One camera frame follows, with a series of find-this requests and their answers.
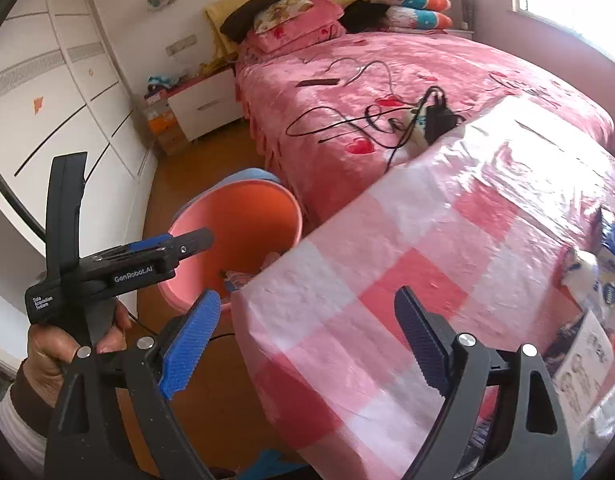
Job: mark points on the blue plastic object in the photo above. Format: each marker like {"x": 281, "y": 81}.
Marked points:
{"x": 277, "y": 465}

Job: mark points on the white wardrobe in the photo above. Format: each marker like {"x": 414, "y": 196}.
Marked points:
{"x": 62, "y": 85}

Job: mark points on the black charger adapter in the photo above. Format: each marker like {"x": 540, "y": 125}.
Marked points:
{"x": 440, "y": 117}

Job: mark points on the bed with pink bedspread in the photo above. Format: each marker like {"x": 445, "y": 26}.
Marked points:
{"x": 487, "y": 75}

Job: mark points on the orange cardboard box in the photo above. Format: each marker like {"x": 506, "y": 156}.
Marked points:
{"x": 165, "y": 125}

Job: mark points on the black flat remote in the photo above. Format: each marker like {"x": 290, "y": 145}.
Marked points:
{"x": 317, "y": 82}

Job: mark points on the red white checked tablecloth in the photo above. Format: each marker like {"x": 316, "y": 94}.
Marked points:
{"x": 387, "y": 270}

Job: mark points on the pink floral pillow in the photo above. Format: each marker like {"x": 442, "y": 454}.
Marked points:
{"x": 297, "y": 20}

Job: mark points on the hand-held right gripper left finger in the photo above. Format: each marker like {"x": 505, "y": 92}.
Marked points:
{"x": 192, "y": 345}

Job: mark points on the blue white milk carton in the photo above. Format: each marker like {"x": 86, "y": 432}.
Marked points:
{"x": 590, "y": 360}

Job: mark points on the small white bedside table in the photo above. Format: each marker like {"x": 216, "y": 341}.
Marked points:
{"x": 461, "y": 33}

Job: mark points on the pink plastic bucket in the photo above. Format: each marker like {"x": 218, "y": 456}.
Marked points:
{"x": 237, "y": 220}

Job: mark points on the person's left hand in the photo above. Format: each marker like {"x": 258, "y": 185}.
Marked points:
{"x": 47, "y": 355}

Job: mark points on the white plastic packet blue label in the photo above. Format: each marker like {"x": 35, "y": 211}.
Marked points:
{"x": 595, "y": 285}

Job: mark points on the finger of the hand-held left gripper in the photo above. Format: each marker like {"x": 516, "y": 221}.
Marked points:
{"x": 152, "y": 245}
{"x": 65, "y": 210}

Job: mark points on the person's left forearm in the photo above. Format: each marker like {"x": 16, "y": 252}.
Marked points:
{"x": 22, "y": 410}

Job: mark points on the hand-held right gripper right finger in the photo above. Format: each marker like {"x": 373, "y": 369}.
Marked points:
{"x": 422, "y": 342}

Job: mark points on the blue plastic bucket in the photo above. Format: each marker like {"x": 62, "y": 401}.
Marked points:
{"x": 257, "y": 176}

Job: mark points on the crumpled snack wrapper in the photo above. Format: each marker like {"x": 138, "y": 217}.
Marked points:
{"x": 237, "y": 279}

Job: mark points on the brown garment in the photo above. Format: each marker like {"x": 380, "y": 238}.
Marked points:
{"x": 257, "y": 5}

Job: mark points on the wall socket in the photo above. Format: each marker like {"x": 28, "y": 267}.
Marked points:
{"x": 181, "y": 44}

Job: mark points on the white power strip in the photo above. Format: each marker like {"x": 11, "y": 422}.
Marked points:
{"x": 412, "y": 132}

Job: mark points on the black garment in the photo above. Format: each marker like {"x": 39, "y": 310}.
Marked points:
{"x": 365, "y": 15}

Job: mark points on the white nightstand with drawer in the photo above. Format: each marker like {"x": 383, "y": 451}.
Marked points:
{"x": 207, "y": 105}

